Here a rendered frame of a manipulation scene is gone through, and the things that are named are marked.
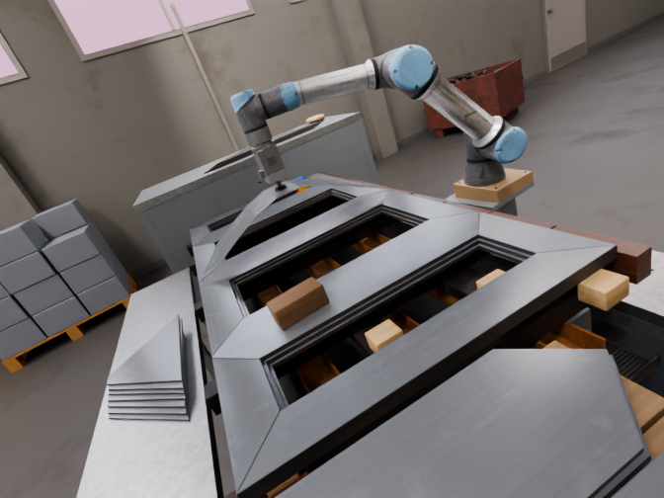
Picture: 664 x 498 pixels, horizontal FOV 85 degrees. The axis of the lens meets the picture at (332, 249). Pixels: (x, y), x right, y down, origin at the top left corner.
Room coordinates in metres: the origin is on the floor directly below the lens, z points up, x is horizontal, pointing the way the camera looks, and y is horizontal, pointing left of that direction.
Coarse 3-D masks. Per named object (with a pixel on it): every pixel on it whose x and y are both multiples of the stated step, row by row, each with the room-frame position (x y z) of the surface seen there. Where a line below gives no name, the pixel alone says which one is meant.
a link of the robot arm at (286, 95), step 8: (272, 88) 1.17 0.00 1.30; (280, 88) 1.15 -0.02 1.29; (288, 88) 1.14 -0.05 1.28; (264, 96) 1.15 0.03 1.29; (272, 96) 1.14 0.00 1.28; (280, 96) 1.14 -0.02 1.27; (288, 96) 1.14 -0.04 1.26; (296, 96) 1.14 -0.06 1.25; (264, 104) 1.14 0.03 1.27; (272, 104) 1.14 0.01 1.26; (280, 104) 1.14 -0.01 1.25; (288, 104) 1.14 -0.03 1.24; (296, 104) 1.15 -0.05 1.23; (272, 112) 1.14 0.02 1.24; (280, 112) 1.15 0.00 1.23
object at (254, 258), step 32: (384, 192) 1.27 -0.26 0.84; (256, 224) 1.49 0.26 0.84; (320, 224) 1.19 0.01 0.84; (352, 224) 1.12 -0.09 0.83; (416, 224) 0.96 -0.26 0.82; (256, 256) 1.12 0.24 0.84; (288, 256) 1.06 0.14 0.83; (448, 256) 0.71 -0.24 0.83; (512, 256) 0.63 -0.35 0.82; (608, 256) 0.52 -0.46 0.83; (384, 288) 0.67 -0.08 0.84; (352, 320) 0.63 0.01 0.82; (512, 320) 0.46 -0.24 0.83; (288, 352) 0.59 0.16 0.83; (416, 384) 0.40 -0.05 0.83; (320, 448) 0.36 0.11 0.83
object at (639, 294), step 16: (400, 224) 1.35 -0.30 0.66; (496, 256) 0.87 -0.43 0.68; (656, 256) 0.64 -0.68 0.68; (656, 272) 0.59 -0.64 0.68; (640, 288) 0.57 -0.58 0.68; (656, 288) 0.55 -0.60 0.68; (624, 304) 0.55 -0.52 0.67; (640, 304) 0.53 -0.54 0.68; (656, 304) 0.51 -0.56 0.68; (656, 320) 0.50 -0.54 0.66
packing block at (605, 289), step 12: (600, 276) 0.50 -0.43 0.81; (612, 276) 0.49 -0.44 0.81; (624, 276) 0.48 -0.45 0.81; (588, 288) 0.48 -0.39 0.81; (600, 288) 0.47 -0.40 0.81; (612, 288) 0.46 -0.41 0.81; (624, 288) 0.47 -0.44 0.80; (588, 300) 0.48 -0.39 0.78; (600, 300) 0.46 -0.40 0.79; (612, 300) 0.46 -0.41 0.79
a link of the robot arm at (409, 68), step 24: (408, 48) 1.11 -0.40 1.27; (384, 72) 1.20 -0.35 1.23; (408, 72) 1.10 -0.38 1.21; (432, 72) 1.09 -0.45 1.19; (408, 96) 1.18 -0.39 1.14; (432, 96) 1.13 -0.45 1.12; (456, 96) 1.13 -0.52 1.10; (456, 120) 1.14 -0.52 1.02; (480, 120) 1.13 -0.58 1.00; (504, 120) 1.15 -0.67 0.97; (480, 144) 1.15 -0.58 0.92; (504, 144) 1.11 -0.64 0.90
